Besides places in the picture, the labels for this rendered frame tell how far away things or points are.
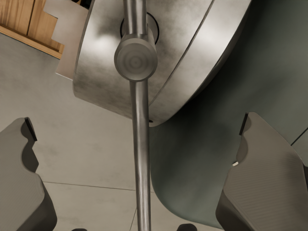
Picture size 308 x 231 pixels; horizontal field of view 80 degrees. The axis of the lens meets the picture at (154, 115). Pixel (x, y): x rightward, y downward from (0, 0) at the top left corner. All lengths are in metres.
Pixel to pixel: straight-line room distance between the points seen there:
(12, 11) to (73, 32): 0.30
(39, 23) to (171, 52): 0.44
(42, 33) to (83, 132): 1.25
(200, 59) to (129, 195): 2.09
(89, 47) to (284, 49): 0.19
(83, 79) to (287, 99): 0.21
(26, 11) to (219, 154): 0.53
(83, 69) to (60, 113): 1.50
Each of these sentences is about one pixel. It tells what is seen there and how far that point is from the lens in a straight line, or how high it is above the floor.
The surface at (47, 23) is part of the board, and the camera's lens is 0.57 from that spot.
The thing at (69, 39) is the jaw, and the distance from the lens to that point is 0.32.
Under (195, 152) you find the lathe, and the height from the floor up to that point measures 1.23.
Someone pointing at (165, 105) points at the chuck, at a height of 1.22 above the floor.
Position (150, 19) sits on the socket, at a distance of 0.18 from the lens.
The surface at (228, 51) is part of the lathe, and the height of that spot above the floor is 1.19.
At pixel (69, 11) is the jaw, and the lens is 0.32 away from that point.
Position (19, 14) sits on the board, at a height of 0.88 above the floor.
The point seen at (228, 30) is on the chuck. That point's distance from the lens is 0.20.
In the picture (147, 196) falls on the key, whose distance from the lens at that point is 0.16.
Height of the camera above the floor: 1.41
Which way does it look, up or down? 62 degrees down
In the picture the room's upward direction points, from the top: 169 degrees clockwise
